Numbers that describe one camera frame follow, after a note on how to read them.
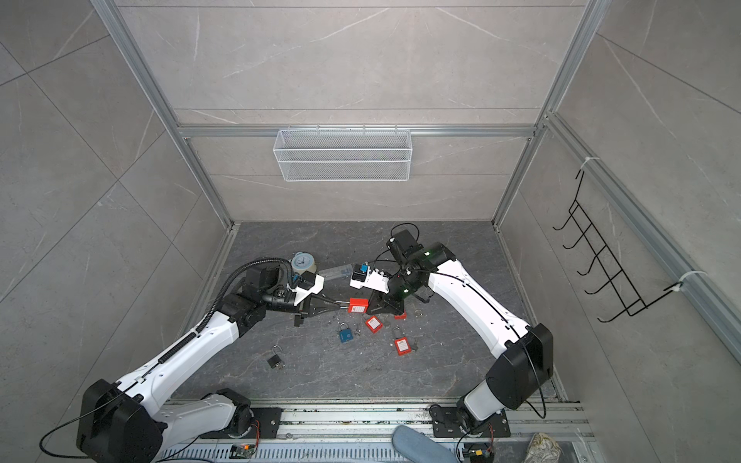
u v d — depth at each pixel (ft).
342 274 3.37
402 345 2.81
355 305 2.20
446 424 2.39
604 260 2.24
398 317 3.05
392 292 2.09
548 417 1.32
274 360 2.75
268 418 2.42
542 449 2.21
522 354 1.33
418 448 2.24
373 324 2.95
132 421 1.24
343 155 3.30
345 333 2.92
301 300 2.03
